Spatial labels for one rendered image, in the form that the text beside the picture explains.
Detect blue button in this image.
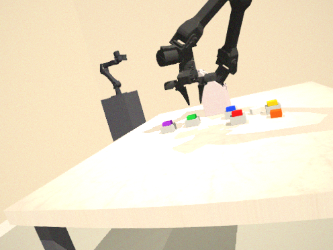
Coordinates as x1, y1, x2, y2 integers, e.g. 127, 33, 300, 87
224, 105, 238, 120

